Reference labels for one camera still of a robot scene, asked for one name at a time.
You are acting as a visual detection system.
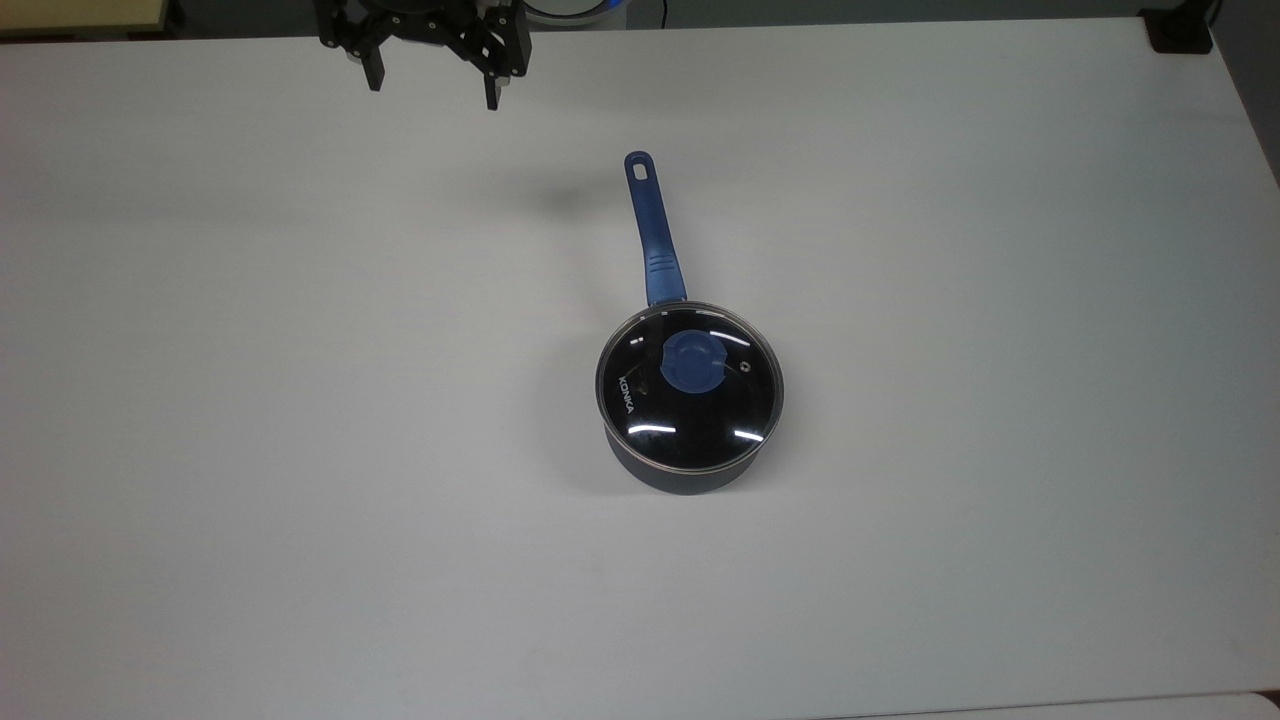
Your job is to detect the dark saucepan with blue handle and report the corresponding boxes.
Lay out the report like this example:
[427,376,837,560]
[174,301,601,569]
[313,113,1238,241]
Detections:
[596,151,785,497]

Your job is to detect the glass lid with blue knob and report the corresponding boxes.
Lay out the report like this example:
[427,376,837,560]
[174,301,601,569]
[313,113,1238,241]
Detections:
[595,301,786,472]

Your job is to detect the beige wooden board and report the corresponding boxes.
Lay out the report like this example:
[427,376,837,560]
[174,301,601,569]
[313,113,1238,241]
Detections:
[0,0,173,37]

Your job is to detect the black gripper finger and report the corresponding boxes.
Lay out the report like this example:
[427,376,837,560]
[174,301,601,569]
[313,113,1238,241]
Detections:
[319,12,399,93]
[450,10,531,112]

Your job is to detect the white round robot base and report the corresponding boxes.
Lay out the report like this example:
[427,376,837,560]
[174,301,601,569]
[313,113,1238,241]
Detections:
[522,0,631,28]

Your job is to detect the black table clamp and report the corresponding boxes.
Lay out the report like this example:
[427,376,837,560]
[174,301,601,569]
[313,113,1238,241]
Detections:
[1140,0,1223,55]

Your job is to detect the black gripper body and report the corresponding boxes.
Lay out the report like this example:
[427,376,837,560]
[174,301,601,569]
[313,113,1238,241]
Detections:
[314,0,527,47]

